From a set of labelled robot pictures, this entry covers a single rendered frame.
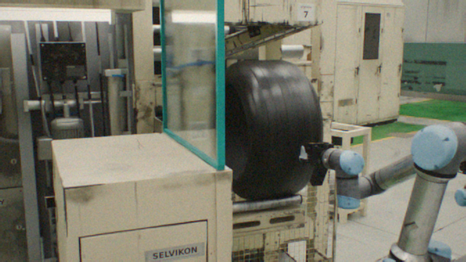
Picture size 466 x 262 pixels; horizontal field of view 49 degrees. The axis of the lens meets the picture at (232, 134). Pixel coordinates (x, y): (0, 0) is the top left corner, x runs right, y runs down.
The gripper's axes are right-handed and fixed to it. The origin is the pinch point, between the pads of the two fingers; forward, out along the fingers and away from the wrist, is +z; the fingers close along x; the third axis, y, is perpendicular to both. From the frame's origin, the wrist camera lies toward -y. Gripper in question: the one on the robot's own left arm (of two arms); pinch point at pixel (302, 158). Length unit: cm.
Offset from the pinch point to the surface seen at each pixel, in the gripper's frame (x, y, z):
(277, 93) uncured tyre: 8.0, 25.8, 3.9
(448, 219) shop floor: -238, -93, 172
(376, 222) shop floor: -173, -91, 187
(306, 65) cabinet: -241, 58, 417
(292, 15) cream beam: -20, 61, 41
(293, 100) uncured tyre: 1.9, 22.5, 2.2
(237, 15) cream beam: 8, 61, 41
